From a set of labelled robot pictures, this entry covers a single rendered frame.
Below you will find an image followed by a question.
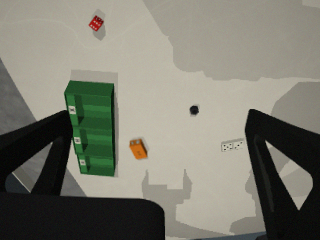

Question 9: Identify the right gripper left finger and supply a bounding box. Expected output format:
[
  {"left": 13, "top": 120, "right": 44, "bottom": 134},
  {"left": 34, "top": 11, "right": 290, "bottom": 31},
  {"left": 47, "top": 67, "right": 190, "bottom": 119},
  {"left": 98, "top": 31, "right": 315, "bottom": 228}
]
[{"left": 0, "top": 110, "right": 73, "bottom": 196}]

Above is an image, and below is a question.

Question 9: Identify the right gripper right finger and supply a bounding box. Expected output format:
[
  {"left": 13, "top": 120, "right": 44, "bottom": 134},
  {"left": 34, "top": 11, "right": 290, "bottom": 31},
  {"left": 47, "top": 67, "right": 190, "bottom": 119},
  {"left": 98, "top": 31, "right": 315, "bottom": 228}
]
[{"left": 245, "top": 109, "right": 320, "bottom": 240}]

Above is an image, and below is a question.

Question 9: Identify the red die with white pips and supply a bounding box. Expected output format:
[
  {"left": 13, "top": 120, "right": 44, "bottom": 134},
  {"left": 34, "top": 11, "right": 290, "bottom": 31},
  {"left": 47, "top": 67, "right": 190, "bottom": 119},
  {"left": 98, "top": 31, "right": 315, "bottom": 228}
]
[{"left": 89, "top": 15, "right": 104, "bottom": 31}]

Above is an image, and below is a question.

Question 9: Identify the white domino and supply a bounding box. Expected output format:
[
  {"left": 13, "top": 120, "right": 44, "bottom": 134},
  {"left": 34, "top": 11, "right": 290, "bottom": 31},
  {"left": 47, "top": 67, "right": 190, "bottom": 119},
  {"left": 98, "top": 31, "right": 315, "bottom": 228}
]
[{"left": 221, "top": 139, "right": 244, "bottom": 151}]

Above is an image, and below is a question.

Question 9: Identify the orange nine-volt battery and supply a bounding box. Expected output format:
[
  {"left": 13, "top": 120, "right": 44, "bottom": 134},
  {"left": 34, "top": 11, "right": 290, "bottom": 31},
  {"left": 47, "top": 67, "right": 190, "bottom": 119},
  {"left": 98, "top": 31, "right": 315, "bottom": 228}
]
[{"left": 129, "top": 139, "right": 147, "bottom": 159}]

